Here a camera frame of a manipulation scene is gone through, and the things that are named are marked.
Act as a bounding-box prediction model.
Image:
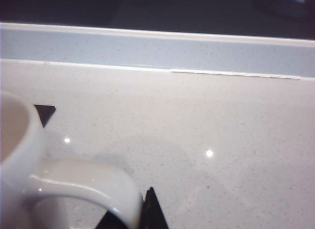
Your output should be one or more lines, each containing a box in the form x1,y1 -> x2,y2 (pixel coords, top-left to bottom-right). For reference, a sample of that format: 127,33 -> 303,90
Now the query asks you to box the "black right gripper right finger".
95,186 -> 171,229

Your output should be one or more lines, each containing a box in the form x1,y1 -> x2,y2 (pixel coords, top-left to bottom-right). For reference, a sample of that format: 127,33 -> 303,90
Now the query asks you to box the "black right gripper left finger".
33,104 -> 57,129

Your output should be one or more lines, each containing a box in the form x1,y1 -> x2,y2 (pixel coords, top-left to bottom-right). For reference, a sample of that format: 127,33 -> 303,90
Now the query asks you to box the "white Starbucks logo mug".
0,90 -> 144,229

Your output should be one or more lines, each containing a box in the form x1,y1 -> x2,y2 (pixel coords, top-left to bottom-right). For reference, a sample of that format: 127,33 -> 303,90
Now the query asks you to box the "white backsplash ledge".
0,22 -> 315,80

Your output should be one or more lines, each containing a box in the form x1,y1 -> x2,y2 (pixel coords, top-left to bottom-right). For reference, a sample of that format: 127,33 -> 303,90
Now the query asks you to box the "white sealant strip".
171,69 -> 301,80

